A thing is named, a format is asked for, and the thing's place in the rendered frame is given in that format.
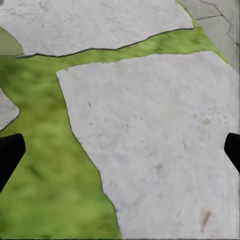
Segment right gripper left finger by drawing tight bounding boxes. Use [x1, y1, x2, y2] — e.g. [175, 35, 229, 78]
[0, 133, 26, 193]

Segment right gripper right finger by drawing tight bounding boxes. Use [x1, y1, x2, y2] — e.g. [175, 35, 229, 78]
[224, 132, 240, 173]

